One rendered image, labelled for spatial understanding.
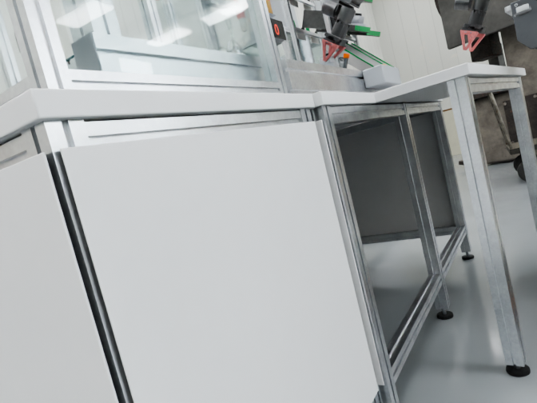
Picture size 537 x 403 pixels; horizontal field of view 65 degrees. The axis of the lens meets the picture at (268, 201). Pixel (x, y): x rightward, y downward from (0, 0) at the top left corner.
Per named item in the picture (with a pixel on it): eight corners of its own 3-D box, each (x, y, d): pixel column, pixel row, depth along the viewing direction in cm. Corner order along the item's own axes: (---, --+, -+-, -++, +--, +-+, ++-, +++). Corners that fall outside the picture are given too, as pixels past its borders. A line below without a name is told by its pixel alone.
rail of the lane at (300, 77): (395, 99, 173) (390, 73, 172) (295, 101, 99) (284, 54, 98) (383, 103, 176) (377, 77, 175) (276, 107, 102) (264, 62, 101)
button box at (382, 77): (402, 83, 156) (398, 66, 156) (385, 81, 139) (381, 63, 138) (383, 89, 160) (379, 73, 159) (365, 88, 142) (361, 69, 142)
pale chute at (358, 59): (383, 76, 189) (388, 66, 186) (369, 77, 179) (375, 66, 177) (336, 48, 201) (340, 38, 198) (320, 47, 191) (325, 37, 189)
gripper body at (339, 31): (323, 36, 160) (331, 16, 157) (333, 39, 169) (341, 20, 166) (337, 42, 158) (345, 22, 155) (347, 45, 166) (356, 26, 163)
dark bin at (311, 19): (369, 33, 188) (372, 14, 186) (355, 31, 179) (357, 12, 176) (317, 29, 205) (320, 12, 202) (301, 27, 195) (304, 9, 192)
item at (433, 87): (526, 74, 174) (524, 68, 174) (470, 73, 106) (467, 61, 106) (371, 118, 220) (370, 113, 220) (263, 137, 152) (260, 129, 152)
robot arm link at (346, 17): (352, 6, 154) (359, 9, 159) (337, 0, 157) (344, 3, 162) (344, 25, 157) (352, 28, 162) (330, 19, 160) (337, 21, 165)
